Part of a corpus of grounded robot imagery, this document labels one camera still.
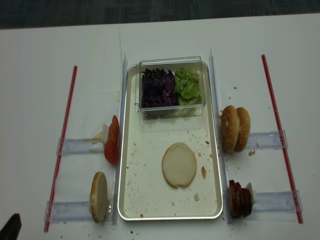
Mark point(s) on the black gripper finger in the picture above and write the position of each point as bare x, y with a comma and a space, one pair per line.
12, 228

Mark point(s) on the bun slice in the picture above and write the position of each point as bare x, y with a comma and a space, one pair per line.
99, 197
179, 165

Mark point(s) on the tomato slices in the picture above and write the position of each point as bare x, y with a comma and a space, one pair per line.
111, 150

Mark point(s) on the bread crumb piece on tray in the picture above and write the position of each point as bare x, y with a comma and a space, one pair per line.
203, 172

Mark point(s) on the green lettuce leaves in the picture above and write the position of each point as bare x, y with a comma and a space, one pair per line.
187, 86

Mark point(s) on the sliced dark meat patties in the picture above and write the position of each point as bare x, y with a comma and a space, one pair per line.
240, 200

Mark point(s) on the red strip left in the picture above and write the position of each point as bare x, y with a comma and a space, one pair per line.
49, 207

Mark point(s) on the red strip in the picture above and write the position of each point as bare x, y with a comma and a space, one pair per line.
49, 207
298, 208

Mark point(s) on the white metal tray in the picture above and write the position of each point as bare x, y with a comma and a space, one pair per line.
144, 194

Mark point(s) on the white wedge stopper left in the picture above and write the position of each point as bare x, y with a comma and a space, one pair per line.
104, 133

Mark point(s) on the white wedge stopper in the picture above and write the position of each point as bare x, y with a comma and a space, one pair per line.
104, 133
250, 191

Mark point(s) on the white crumb piece on tray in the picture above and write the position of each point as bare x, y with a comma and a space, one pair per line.
196, 197

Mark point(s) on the purple cabbage leaves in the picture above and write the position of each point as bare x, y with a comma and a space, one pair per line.
158, 89

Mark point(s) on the clear plastic container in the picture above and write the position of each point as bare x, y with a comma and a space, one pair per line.
193, 63

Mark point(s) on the sesame bun top left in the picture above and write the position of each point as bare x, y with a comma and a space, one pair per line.
229, 127

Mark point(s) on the sesame bun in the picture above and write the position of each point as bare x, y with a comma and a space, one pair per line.
244, 129
229, 127

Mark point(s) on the white wedge stopper right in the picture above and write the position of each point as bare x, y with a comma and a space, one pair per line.
250, 191

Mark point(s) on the sesame bun top right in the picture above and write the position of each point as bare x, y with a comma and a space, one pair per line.
244, 129

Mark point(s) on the red strip right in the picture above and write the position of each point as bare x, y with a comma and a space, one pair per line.
298, 208

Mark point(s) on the clear rail lower left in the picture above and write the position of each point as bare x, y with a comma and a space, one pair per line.
57, 211

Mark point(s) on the clear rail upper left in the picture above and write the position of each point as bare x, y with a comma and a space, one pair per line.
68, 146

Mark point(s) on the clear vertical rail left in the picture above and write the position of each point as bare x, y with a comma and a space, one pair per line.
120, 140

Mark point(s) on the clear rail lower right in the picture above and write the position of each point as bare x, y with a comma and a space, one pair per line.
284, 201

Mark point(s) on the clear rail upper right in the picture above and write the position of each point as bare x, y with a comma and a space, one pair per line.
267, 140

